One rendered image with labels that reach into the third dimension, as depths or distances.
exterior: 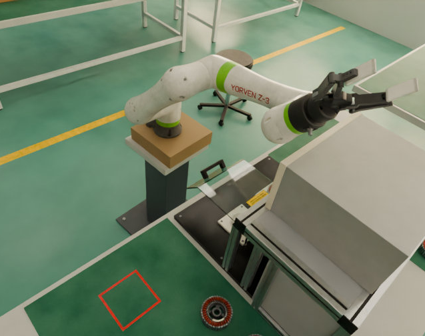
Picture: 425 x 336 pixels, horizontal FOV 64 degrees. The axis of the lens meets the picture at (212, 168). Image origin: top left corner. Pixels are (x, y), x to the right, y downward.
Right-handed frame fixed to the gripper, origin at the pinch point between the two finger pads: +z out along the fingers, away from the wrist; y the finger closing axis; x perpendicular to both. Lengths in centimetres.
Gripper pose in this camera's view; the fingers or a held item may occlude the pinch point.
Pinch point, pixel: (391, 77)
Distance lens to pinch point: 80.5
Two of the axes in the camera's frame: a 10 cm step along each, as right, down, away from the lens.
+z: 4.9, -1.7, -8.6
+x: 0.5, -9.7, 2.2
